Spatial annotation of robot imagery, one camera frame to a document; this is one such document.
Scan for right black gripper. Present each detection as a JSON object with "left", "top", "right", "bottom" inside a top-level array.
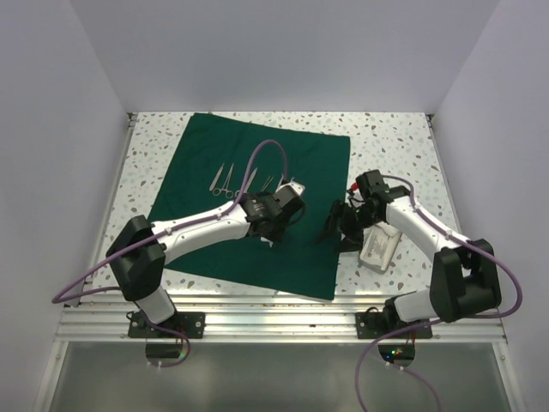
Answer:
[{"left": 317, "top": 199, "right": 382, "bottom": 255}]

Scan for white paper packet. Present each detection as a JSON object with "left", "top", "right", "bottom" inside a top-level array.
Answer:
[{"left": 359, "top": 227, "right": 398, "bottom": 271}]

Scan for thin steel tweezers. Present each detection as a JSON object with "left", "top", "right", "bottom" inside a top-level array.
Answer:
[{"left": 261, "top": 176, "right": 274, "bottom": 191}]

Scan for steel hemostat clamp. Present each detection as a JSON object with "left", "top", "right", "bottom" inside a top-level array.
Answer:
[{"left": 212, "top": 164, "right": 234, "bottom": 199}]

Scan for white gauze pad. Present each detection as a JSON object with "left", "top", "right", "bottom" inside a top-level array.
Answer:
[
  {"left": 260, "top": 238, "right": 274, "bottom": 248},
  {"left": 380, "top": 222, "right": 402, "bottom": 242}
]

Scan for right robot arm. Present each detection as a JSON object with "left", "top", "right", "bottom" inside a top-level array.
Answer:
[{"left": 317, "top": 170, "right": 502, "bottom": 337}]

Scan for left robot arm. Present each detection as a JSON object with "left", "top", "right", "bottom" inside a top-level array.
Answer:
[{"left": 106, "top": 181, "right": 305, "bottom": 337}]

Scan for steel surgical scissors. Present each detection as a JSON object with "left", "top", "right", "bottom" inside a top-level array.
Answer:
[{"left": 234, "top": 167, "right": 258, "bottom": 199}]

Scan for green surgical cloth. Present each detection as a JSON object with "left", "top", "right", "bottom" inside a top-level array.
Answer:
[{"left": 148, "top": 113, "right": 351, "bottom": 300}]

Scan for metal instrument tray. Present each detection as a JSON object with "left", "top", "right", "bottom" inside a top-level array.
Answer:
[{"left": 358, "top": 222, "right": 402, "bottom": 274}]

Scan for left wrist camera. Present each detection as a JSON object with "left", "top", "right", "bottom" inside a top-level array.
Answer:
[{"left": 275, "top": 180, "right": 305, "bottom": 197}]

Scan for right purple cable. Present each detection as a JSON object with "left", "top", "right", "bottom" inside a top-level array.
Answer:
[{"left": 353, "top": 173, "right": 524, "bottom": 412}]

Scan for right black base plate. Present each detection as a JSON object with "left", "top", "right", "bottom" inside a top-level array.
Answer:
[{"left": 355, "top": 306, "right": 432, "bottom": 368}]

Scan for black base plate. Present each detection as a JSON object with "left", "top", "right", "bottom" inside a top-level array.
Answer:
[
  {"left": 355, "top": 306, "right": 432, "bottom": 368},
  {"left": 126, "top": 311, "right": 206, "bottom": 368}
]

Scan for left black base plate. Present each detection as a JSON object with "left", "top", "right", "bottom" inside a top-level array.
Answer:
[{"left": 126, "top": 311, "right": 206, "bottom": 368}]

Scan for aluminium rail frame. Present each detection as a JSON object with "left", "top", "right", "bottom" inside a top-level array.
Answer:
[{"left": 32, "top": 112, "right": 549, "bottom": 412}]

